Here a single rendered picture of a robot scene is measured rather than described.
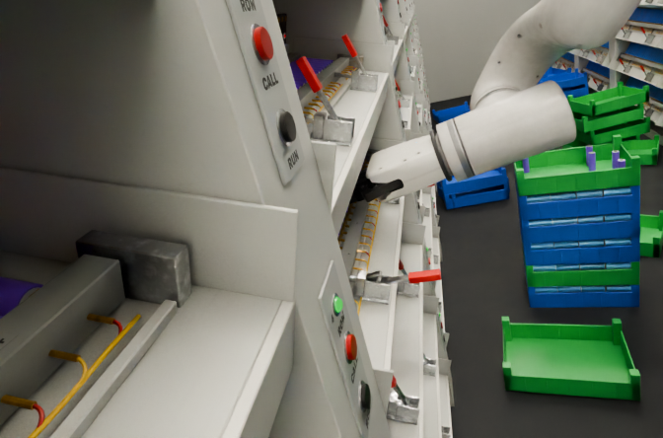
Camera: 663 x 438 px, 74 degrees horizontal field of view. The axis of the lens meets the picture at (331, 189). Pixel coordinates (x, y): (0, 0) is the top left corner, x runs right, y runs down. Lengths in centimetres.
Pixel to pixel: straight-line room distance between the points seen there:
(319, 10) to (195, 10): 71
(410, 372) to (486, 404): 64
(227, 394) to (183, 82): 12
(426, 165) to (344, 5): 40
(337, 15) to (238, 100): 70
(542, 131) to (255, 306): 45
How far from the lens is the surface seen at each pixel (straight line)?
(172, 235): 23
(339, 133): 44
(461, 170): 60
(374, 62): 88
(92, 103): 22
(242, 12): 22
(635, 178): 142
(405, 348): 74
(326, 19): 89
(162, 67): 20
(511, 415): 131
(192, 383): 19
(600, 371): 142
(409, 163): 58
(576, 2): 55
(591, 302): 161
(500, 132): 59
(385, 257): 60
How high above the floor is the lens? 100
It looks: 21 degrees down
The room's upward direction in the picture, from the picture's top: 15 degrees counter-clockwise
